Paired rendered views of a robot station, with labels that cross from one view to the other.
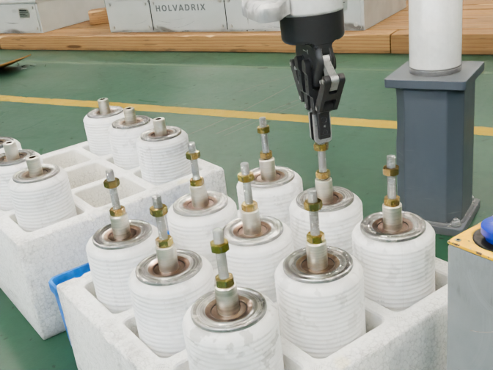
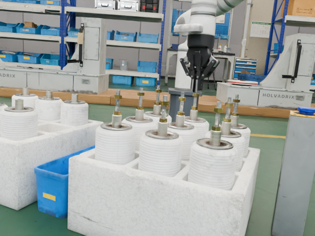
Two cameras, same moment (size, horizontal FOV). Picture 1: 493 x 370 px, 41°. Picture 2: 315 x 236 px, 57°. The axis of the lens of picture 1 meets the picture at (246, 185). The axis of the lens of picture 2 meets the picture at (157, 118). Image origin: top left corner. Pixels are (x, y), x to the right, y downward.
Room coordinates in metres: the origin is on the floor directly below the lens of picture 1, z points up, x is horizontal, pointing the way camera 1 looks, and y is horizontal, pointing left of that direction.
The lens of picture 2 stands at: (0.13, 0.45, 0.40)
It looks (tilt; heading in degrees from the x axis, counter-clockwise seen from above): 10 degrees down; 327
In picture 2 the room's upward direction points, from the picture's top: 4 degrees clockwise
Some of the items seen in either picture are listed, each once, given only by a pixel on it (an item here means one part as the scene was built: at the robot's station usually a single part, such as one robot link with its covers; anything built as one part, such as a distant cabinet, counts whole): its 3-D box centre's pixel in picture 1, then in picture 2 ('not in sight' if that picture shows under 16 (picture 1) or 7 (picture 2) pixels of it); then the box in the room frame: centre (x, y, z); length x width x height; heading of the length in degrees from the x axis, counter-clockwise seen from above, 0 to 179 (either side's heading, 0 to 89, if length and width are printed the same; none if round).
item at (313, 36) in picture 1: (313, 45); (199, 50); (0.78, -0.10, 0.45); 0.08 x 0.08 x 0.09
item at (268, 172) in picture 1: (267, 169); (156, 110); (0.88, -0.03, 0.26); 0.02 x 0.02 x 0.03
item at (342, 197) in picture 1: (324, 199); (193, 120); (0.78, -0.10, 0.25); 0.08 x 0.08 x 0.01
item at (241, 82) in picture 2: not in sight; (242, 82); (2.19, -1.92, 0.29); 0.30 x 0.30 x 0.06
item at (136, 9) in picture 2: not in sight; (128, 7); (5.22, -2.06, 1.42); 0.43 x 0.37 x 0.19; 149
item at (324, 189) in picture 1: (324, 190); (193, 115); (0.78, -0.10, 0.26); 0.02 x 0.02 x 0.03
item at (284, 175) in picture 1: (268, 177); (156, 114); (0.88, -0.03, 0.25); 0.08 x 0.08 x 0.01
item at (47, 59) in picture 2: not in sight; (54, 59); (6.04, -0.92, 0.36); 0.50 x 0.38 x 0.21; 146
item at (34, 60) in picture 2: not in sight; (32, 58); (6.26, -0.56, 0.36); 0.50 x 0.38 x 0.21; 147
